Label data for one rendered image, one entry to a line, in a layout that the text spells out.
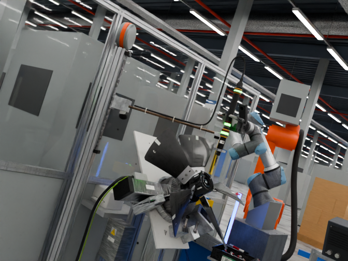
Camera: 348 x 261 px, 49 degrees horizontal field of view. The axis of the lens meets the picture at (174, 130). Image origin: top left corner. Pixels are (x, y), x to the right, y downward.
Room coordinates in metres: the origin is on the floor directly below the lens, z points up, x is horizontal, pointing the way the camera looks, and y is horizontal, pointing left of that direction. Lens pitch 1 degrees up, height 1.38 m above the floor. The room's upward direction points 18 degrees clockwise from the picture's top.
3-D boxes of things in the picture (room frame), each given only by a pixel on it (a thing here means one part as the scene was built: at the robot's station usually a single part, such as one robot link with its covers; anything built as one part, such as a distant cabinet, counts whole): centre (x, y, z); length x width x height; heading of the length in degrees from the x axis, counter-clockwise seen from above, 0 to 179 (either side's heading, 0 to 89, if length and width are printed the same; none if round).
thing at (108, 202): (2.40, 0.28, 0.91); 0.17 x 0.16 x 0.11; 46
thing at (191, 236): (2.12, -0.25, 0.91); 0.12 x 0.08 x 0.12; 46
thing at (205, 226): (2.20, -0.29, 0.98); 0.20 x 0.16 x 0.20; 46
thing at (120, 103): (2.24, 0.34, 1.49); 0.10 x 0.07 x 0.08; 81
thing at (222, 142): (2.14, -0.28, 1.60); 0.04 x 0.04 x 0.46
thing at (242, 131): (2.22, -0.35, 1.58); 0.12 x 0.08 x 0.09; 136
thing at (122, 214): (2.44, 0.20, 0.84); 0.36 x 0.24 x 0.03; 136
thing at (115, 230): (2.21, 0.12, 0.73); 0.15 x 0.09 x 0.22; 46
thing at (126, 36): (2.25, 0.44, 1.88); 0.17 x 0.15 x 0.16; 136
